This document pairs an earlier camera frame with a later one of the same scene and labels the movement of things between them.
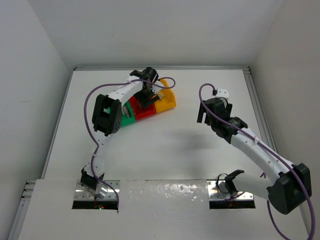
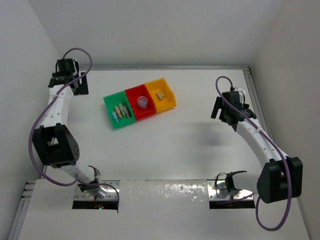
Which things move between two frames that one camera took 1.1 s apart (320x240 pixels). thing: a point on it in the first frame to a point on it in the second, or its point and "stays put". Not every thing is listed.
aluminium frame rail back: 204,68 stays put
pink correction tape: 126,111 stays put
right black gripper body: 208,119 to 217,106
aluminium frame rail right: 255,97 stays put
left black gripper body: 143,96 to 83,89
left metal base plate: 103,191 stays put
